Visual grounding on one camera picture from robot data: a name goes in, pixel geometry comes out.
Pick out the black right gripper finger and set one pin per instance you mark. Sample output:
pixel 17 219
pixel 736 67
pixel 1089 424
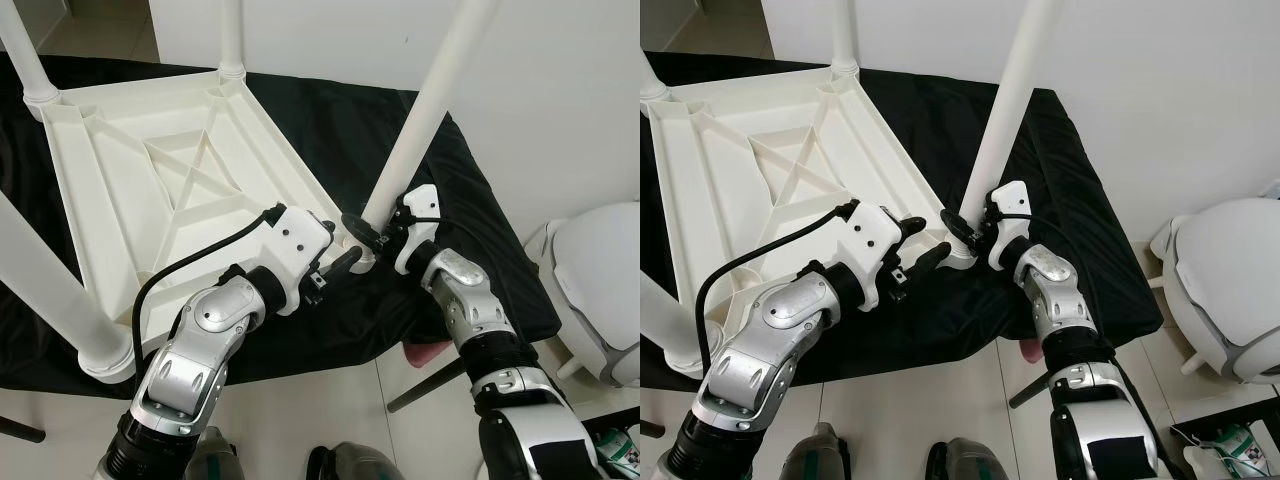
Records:
pixel 958 223
pixel 362 228

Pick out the white plastic children table top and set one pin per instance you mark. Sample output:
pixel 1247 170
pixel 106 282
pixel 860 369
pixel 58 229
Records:
pixel 720 180
pixel 120 200

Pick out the pink soft object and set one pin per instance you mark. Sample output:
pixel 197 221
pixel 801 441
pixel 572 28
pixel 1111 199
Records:
pixel 425 350
pixel 1030 348

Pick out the grey robot right foot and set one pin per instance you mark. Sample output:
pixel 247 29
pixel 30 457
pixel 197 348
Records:
pixel 355 465
pixel 970 462

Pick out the grey robot foot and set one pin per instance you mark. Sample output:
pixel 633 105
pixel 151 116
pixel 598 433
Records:
pixel 970 462
pixel 818 455
pixel 355 465
pixel 215 460

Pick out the grey robot left foot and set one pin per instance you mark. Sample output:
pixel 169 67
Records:
pixel 818 455
pixel 215 460

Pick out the white rounded plastic object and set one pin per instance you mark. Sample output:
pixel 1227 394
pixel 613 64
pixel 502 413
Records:
pixel 1230 270
pixel 590 280

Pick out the black flat floor object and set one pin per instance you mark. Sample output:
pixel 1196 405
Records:
pixel 1195 420
pixel 590 415

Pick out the white green printed object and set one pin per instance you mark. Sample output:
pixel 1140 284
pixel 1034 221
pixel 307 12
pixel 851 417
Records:
pixel 1235 450
pixel 620 450

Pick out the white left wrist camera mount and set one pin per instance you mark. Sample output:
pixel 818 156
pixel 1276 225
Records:
pixel 300 235
pixel 880 230

